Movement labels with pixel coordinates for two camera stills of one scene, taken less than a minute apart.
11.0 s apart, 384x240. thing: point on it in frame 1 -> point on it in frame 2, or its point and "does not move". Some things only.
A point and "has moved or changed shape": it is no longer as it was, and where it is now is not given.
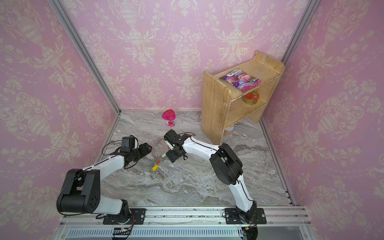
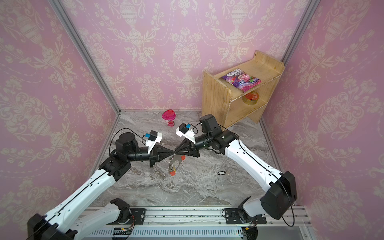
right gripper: x=173 y=155 -> x=195 y=149
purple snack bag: x=241 y=80 does not move
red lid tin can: x=251 y=98 does not move
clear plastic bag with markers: x=160 y=147 has moved or changed shape
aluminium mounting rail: x=282 y=223 does not move
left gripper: x=145 y=150 -> x=160 y=153
